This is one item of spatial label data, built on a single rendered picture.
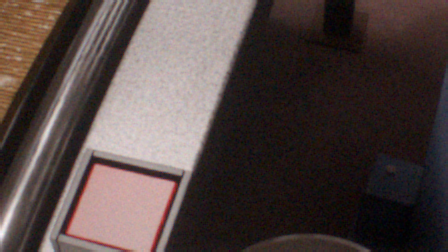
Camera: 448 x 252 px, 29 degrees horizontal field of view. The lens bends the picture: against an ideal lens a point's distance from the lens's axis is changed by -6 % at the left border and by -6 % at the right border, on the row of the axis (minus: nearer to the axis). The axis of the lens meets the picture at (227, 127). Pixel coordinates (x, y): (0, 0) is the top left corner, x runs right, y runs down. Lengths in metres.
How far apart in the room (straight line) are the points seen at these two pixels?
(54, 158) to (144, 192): 0.08
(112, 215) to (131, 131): 0.08
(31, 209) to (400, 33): 1.47
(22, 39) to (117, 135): 0.11
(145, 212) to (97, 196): 0.03
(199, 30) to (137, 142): 0.11
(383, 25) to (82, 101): 1.40
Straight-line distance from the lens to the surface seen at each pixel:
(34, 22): 0.70
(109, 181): 0.60
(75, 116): 0.66
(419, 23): 2.03
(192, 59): 0.68
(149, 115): 0.65
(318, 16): 2.00
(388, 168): 1.73
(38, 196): 0.62
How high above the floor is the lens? 1.41
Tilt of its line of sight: 52 degrees down
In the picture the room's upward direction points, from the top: 2 degrees counter-clockwise
